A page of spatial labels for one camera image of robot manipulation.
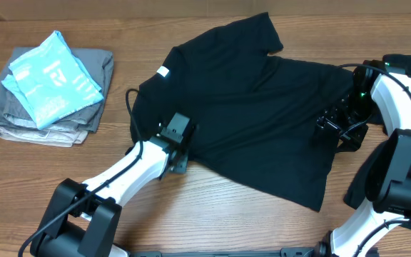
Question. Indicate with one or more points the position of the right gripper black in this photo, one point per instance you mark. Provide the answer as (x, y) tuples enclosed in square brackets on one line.
[(354, 138)]

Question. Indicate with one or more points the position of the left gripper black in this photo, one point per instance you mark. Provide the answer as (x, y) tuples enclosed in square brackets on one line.
[(182, 165)]

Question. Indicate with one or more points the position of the black t-shirt with label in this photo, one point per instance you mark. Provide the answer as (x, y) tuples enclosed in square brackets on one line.
[(255, 113)]

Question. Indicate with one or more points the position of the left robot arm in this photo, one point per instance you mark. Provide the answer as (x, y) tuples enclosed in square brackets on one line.
[(81, 218)]

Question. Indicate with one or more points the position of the black clothes pile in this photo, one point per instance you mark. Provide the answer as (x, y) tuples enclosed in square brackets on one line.
[(409, 142)]

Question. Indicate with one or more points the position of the beige folded garment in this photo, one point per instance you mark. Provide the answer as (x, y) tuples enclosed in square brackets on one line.
[(46, 137)]

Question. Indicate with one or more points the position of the light blue folded shirt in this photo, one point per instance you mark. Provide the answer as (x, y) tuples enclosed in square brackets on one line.
[(51, 83)]

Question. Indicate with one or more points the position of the grey folded garment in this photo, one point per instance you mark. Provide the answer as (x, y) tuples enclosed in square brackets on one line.
[(98, 63)]

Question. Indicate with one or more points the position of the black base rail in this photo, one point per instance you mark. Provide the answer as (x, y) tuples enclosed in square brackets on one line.
[(284, 252)]

